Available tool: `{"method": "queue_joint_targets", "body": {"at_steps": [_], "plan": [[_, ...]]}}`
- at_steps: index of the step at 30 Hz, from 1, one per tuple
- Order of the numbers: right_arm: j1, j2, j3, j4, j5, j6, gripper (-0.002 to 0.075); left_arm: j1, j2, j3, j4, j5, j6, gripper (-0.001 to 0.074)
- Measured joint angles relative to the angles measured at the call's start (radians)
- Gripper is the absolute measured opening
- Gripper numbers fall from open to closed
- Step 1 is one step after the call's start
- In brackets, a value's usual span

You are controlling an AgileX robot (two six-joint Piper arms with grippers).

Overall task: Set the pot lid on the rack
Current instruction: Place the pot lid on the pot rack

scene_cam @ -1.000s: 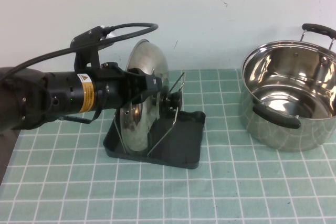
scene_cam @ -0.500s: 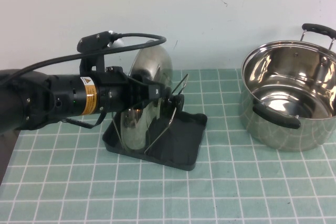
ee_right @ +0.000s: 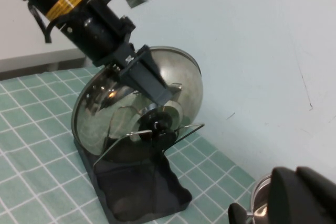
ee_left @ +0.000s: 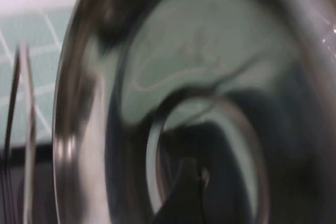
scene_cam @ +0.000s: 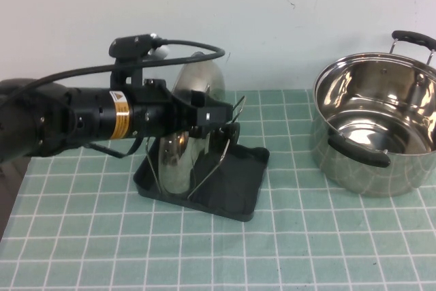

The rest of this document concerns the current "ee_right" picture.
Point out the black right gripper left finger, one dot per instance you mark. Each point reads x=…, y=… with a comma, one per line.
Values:
x=283, y=197

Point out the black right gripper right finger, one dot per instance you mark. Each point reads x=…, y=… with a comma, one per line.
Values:
x=317, y=197

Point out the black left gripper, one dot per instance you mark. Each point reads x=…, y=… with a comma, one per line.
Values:
x=99, y=37

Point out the steel pot lid black knob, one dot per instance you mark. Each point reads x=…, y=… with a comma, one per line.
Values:
x=105, y=119

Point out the green checkered tablecloth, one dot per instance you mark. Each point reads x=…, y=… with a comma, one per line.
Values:
x=39, y=155

